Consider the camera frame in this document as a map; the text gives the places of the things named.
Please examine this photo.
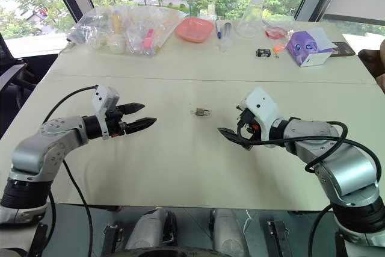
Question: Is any clear glass conical flask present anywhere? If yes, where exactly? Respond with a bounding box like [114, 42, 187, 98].
[235, 0, 269, 39]

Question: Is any silver robot left leg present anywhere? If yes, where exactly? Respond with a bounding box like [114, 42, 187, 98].
[124, 208, 179, 252]

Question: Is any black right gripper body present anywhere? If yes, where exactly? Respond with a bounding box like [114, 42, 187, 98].
[236, 108, 262, 150]

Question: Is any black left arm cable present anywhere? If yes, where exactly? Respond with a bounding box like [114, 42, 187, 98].
[43, 85, 99, 257]

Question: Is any silver robot leg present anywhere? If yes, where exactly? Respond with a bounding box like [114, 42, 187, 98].
[124, 208, 179, 252]
[210, 208, 251, 257]

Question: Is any dark flat phone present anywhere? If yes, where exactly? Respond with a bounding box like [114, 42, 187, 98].
[330, 41, 357, 57]

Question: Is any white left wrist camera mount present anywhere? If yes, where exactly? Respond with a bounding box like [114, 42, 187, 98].
[91, 85, 121, 141]

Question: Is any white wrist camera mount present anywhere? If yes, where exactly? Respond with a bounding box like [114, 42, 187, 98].
[91, 85, 121, 141]
[241, 86, 285, 149]

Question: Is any clear bag with red item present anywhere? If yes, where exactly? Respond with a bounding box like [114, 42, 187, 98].
[264, 25, 290, 40]

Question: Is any blue pen in wrapper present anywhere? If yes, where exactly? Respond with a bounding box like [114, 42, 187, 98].
[217, 20, 235, 53]

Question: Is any small brass padlock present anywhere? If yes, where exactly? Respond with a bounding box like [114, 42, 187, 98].
[194, 107, 212, 118]

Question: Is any small black box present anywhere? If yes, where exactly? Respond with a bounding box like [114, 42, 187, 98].
[255, 47, 273, 58]

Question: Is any purple tissue pack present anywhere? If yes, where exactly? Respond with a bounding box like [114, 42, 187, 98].
[285, 26, 339, 68]

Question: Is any thin white cable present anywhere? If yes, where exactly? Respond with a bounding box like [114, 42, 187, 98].
[244, 209, 254, 231]

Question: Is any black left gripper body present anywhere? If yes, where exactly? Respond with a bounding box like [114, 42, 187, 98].
[105, 105, 127, 138]

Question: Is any silver robot right leg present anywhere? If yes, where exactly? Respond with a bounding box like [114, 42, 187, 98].
[210, 208, 251, 257]

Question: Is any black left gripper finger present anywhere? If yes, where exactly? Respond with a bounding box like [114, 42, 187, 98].
[117, 102, 146, 117]
[123, 117, 158, 135]

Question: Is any black office chair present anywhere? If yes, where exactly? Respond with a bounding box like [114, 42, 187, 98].
[0, 32, 34, 111]

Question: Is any brown chair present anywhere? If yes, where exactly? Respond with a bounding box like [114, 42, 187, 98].
[357, 38, 385, 93]

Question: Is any pink plastic bowl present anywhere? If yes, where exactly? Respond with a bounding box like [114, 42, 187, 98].
[175, 17, 215, 43]

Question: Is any black metal bracket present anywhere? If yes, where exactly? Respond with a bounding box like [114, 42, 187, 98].
[101, 223, 125, 257]
[265, 220, 293, 257]

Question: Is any clear plastic bag of items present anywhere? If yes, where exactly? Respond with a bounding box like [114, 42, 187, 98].
[66, 5, 188, 57]

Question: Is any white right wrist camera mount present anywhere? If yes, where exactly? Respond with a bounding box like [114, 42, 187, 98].
[241, 86, 285, 149]

